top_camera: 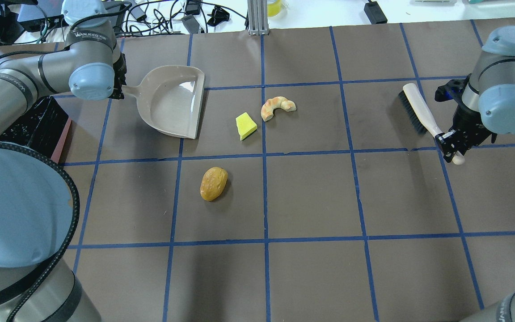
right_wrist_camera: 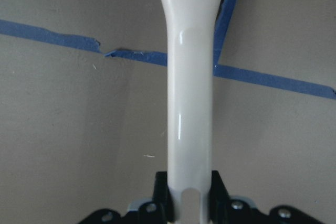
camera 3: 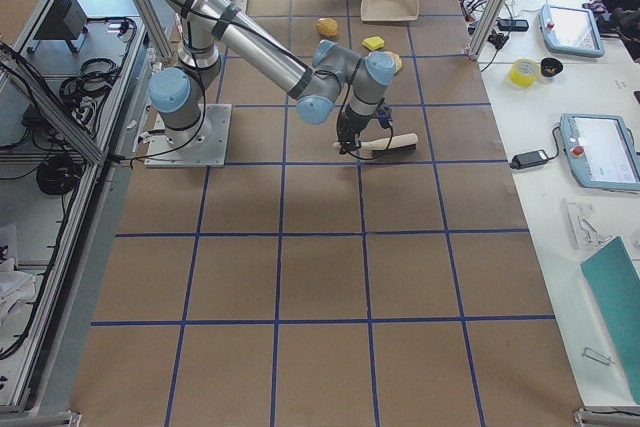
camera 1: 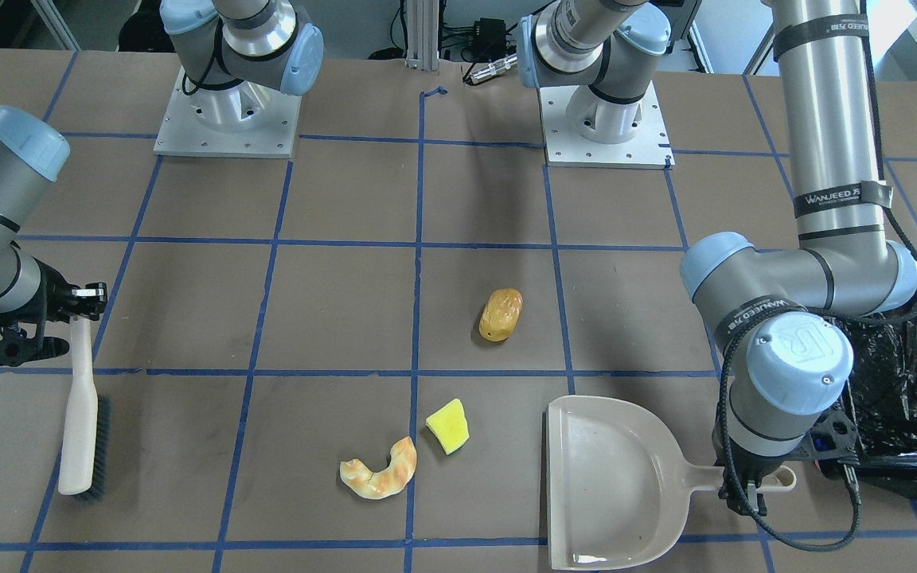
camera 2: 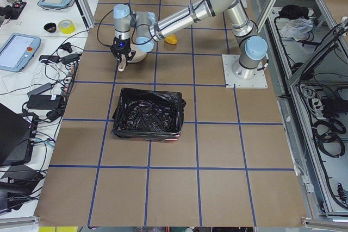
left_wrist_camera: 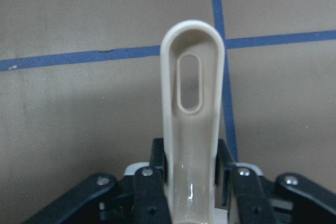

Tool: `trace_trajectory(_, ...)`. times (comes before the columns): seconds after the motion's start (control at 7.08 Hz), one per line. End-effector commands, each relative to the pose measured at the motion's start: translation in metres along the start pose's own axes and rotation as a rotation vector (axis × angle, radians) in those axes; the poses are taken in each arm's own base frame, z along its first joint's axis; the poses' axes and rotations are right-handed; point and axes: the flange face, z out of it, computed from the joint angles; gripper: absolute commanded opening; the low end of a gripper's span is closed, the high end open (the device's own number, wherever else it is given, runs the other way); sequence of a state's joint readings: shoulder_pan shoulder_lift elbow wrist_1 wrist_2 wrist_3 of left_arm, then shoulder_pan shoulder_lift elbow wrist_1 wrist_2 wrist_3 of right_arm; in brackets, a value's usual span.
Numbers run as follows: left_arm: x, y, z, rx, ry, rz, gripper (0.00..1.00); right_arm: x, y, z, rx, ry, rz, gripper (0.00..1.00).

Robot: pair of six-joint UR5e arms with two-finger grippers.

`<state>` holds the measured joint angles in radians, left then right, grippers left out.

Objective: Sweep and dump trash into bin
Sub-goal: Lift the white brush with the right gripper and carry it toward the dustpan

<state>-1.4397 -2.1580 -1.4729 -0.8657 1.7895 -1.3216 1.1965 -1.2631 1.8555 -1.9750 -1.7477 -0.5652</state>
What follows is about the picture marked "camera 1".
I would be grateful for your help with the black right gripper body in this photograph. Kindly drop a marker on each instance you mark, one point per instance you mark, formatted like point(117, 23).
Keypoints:
point(53, 293)

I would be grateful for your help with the yellow sponge piece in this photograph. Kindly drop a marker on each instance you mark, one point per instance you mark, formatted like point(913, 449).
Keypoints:
point(449, 426)

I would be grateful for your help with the toy croissant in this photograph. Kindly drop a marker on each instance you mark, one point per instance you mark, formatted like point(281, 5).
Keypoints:
point(387, 482)

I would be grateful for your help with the aluminium frame post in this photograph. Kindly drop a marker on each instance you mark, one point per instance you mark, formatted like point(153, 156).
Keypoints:
point(421, 27)

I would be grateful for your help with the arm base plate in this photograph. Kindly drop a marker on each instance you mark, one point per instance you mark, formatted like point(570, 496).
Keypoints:
point(245, 121)
point(581, 130)

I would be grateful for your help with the beige plastic dustpan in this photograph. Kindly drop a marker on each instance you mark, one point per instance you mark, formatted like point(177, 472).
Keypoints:
point(618, 485)

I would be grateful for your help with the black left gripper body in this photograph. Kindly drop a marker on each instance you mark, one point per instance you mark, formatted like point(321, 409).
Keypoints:
point(755, 479)

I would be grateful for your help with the brown toy bread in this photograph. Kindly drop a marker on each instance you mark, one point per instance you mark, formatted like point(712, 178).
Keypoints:
point(500, 314)

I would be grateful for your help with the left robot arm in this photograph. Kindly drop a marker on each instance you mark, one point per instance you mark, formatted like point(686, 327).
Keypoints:
point(678, 354)

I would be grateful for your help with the beige hand brush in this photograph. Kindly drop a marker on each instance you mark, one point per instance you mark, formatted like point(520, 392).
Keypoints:
point(86, 424)

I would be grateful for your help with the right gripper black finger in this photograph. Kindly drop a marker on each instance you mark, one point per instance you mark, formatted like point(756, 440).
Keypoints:
point(88, 302)

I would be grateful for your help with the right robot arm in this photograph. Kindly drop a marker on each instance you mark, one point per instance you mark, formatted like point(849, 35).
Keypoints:
point(235, 55)

